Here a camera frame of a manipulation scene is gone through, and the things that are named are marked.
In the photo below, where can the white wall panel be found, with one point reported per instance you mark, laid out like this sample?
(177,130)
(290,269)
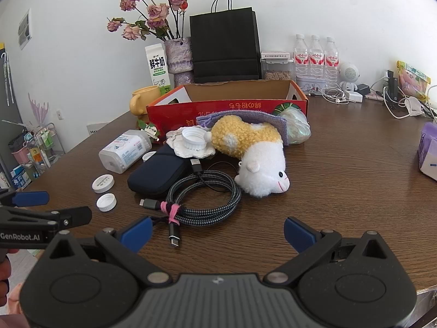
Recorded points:
(24,29)

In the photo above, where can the small white cap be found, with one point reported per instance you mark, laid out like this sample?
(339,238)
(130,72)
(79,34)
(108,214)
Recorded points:
(148,156)

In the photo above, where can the purple knitted pouch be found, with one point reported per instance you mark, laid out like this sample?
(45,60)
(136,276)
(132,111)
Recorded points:
(269,118)

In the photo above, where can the red green flower clip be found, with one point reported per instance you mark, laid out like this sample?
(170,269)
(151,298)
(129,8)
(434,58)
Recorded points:
(150,131)

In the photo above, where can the white bottle cap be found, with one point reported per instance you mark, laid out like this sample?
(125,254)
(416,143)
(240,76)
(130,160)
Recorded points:
(106,202)

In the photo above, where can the blue package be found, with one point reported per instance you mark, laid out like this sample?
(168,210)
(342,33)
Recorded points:
(18,177)

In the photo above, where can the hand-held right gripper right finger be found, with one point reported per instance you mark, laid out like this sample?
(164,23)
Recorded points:
(298,234)

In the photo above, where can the black paper bag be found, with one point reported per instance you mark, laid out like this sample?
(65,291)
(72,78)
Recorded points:
(225,44)

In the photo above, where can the large ridged white cap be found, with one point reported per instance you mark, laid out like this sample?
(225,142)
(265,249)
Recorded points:
(193,136)

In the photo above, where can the pink basket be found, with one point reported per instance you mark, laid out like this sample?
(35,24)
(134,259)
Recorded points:
(20,155)

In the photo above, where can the small pink tube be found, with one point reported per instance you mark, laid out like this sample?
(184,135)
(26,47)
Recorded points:
(374,96)

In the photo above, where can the small black adapter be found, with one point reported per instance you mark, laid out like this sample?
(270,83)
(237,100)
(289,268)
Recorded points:
(363,89)

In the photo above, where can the white charger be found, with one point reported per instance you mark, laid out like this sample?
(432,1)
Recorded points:
(355,96)

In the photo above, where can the black power adapter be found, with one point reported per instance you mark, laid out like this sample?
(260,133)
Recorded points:
(392,87)

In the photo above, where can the clear seed container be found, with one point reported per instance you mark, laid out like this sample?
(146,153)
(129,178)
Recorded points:
(276,73)

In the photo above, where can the clear water bottle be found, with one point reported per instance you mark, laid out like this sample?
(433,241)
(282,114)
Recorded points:
(302,58)
(316,58)
(331,59)

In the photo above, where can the purple ceramic vase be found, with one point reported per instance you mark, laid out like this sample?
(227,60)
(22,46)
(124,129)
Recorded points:
(179,58)

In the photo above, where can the yellow white plush toy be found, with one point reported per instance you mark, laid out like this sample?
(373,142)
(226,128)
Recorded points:
(263,164)

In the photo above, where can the red cardboard box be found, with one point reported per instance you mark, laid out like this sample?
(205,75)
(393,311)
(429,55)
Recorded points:
(177,112)

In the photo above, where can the plastic bag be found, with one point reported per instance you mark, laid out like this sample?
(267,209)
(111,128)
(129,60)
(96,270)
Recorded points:
(297,126)

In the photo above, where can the white printed tin box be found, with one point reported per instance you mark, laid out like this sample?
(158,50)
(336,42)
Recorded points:
(310,85)

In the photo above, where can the white green milk carton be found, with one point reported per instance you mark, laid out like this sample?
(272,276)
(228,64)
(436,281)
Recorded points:
(157,68)

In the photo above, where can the white robot-shaped speaker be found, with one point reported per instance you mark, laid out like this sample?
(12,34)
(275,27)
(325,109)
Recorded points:
(349,73)

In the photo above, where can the clear cotton bud container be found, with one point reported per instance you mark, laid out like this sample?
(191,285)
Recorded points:
(123,150)

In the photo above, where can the white face mask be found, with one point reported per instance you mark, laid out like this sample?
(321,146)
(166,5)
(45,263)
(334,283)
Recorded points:
(413,106)

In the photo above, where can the white lid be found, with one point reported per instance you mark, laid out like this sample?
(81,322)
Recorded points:
(103,183)

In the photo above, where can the yellow mug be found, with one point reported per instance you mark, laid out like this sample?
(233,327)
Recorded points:
(143,99)

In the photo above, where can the yellow pink snack packet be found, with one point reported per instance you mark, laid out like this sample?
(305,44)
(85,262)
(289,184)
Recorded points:
(413,80)

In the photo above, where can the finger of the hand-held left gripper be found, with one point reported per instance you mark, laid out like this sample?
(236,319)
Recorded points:
(30,199)
(73,216)

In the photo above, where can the purple tissue pack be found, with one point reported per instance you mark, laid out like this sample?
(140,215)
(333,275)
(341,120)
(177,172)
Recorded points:
(428,147)

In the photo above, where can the wall outlet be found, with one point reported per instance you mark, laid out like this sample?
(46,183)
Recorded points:
(59,114)

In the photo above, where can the white earphones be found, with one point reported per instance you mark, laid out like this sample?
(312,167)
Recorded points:
(336,99)

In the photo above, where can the white cloth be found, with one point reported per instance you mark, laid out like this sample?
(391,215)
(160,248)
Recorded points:
(184,153)

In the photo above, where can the purple wall sticker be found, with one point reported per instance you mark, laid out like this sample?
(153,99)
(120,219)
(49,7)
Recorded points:
(37,109)

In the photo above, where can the dried rose bouquet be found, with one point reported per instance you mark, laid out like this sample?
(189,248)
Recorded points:
(158,12)

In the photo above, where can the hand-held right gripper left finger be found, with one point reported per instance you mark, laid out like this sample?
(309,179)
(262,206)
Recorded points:
(138,234)

